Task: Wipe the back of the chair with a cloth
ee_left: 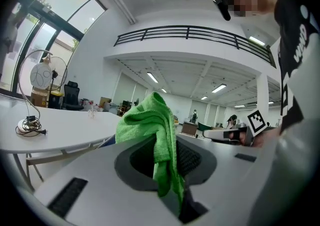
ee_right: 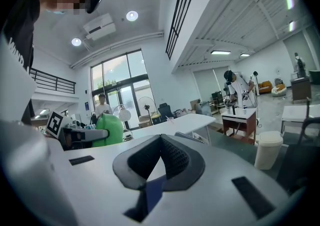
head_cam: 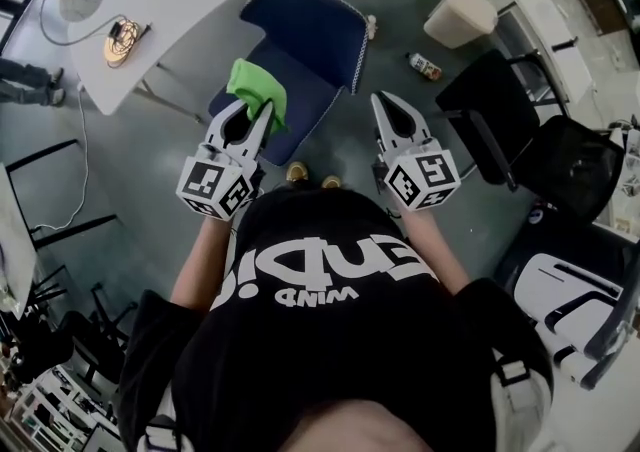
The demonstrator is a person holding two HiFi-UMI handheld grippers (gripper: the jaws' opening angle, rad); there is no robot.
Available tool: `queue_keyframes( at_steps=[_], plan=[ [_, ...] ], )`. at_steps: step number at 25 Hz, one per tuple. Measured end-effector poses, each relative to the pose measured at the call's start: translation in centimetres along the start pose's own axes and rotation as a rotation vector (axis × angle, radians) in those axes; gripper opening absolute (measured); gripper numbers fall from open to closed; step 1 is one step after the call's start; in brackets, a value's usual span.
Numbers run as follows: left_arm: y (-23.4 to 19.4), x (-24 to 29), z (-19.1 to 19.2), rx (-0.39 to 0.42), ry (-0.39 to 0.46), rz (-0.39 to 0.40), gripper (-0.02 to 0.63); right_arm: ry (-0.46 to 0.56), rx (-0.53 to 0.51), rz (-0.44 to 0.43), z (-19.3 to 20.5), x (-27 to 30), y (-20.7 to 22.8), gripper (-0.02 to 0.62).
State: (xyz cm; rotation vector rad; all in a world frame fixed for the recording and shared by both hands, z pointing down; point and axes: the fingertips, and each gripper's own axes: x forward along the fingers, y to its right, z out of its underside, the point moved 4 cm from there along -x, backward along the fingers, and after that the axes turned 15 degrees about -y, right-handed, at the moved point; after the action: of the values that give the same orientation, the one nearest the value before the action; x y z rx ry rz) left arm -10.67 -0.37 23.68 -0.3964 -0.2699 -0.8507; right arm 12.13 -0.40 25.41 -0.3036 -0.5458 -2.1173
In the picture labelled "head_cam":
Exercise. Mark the black chair with metal frame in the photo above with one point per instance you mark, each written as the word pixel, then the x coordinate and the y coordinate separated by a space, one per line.
pixel 500 105

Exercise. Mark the blue upholstered chair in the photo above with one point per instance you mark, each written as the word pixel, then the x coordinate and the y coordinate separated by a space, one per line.
pixel 305 35

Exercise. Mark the person's right tan shoe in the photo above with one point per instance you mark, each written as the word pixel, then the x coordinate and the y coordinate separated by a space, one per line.
pixel 332 182

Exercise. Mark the black office chair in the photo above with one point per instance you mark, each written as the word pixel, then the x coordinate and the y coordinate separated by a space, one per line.
pixel 85 340

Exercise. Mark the person's right forearm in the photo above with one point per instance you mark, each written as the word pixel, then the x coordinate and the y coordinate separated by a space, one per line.
pixel 430 250

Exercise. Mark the person's black printed t-shirt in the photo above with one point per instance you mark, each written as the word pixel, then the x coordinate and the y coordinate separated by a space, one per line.
pixel 325 365

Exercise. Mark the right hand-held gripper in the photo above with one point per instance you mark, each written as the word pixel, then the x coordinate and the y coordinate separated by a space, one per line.
pixel 420 180

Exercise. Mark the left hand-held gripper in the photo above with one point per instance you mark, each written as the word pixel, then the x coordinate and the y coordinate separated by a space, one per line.
pixel 210 185

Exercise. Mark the person's tan shoe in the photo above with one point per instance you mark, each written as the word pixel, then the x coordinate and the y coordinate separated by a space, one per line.
pixel 297 174
pixel 332 182

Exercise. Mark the grey table with black legs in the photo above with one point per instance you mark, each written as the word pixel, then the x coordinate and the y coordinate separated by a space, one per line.
pixel 15 240

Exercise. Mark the white plastic device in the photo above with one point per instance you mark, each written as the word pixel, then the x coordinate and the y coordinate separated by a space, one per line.
pixel 565 290

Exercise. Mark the green microfibre cloth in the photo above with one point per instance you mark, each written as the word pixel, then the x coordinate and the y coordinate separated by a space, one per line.
pixel 255 85

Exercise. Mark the person's left tan shoe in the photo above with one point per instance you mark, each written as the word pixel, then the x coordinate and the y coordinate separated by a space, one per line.
pixel 297 174

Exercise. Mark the beige trash bin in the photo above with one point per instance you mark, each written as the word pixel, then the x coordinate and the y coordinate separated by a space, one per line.
pixel 460 15

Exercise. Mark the person's left forearm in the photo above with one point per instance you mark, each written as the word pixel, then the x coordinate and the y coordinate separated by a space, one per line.
pixel 200 260

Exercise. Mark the brown flat board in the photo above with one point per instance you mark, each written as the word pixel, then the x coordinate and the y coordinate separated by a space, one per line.
pixel 602 2

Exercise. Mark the white narrow desk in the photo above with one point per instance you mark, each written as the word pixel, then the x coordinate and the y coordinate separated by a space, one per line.
pixel 555 30

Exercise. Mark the person's head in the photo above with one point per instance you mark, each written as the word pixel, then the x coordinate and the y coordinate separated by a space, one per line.
pixel 370 427

